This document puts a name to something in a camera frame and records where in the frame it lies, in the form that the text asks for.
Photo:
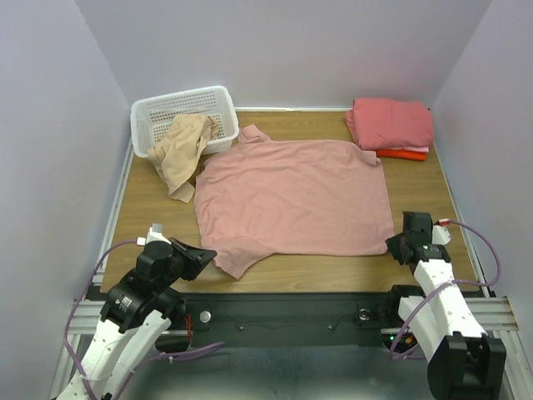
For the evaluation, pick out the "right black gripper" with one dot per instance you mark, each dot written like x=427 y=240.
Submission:
x=396 y=247

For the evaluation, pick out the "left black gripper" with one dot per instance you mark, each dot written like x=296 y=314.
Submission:
x=193 y=258

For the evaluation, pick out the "dusty pink t shirt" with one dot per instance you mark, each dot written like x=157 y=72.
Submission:
x=305 y=197

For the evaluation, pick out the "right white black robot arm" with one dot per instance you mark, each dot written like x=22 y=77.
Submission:
x=463 y=361

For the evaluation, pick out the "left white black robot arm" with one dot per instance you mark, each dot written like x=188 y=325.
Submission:
x=136 y=312

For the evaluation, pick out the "folded orange red shirt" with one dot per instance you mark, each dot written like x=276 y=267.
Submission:
x=402 y=154

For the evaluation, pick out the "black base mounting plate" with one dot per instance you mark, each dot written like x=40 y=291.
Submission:
x=267 y=320

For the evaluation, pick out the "folded light pink shirt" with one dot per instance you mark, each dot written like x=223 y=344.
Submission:
x=416 y=149

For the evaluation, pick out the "beige crumpled t shirt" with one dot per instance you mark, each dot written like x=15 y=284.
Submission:
x=176 y=155

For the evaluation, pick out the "folded coral pink shirt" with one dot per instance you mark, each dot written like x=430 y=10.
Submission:
x=377 y=123

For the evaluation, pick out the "white plastic laundry basket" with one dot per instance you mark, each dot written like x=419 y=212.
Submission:
x=151 y=117

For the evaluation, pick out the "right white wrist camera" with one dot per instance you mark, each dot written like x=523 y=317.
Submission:
x=440 y=232

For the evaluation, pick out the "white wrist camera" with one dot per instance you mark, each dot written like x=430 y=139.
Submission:
x=440 y=232
x=154 y=234

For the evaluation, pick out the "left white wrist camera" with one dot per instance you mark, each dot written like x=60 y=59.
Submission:
x=154 y=234

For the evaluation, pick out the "aluminium extrusion frame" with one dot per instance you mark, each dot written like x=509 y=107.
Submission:
x=66 y=365

